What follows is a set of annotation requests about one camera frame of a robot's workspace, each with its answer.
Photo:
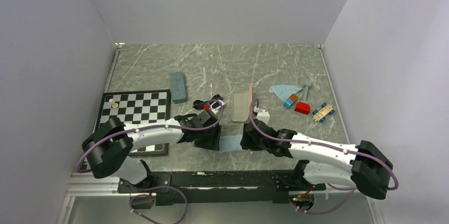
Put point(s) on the blue cleaning cloth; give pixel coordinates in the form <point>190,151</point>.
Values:
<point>230,143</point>

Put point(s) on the red toy block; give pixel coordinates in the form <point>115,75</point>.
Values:
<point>303,107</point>

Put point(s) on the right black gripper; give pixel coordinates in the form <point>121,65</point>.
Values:
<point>247,142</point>

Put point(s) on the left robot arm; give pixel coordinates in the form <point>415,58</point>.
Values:
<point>107,150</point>

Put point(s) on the aluminium frame rail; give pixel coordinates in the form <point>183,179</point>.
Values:
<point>88,185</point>

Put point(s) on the wooden toy car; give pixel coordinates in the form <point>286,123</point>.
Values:
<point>320,115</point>

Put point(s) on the grey toy hammer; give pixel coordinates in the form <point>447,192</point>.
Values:
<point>307,85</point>

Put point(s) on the black white chessboard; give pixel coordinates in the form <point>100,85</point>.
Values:
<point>135,107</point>

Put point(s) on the blue orange toy block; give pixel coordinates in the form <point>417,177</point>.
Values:
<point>290,101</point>

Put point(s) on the grey blue glasses case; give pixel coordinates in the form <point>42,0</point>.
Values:
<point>178,87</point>

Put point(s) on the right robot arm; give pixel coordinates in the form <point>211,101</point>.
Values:
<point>363,167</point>

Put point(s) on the black sunglasses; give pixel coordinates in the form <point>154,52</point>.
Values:
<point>199,105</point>

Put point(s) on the white frame sunglasses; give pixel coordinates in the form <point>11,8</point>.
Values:
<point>215,105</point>

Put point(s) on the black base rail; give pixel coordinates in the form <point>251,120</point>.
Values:
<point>230,186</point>

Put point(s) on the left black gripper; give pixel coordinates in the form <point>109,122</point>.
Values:
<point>213,143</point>

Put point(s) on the pink glasses case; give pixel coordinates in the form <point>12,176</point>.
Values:
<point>240,102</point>

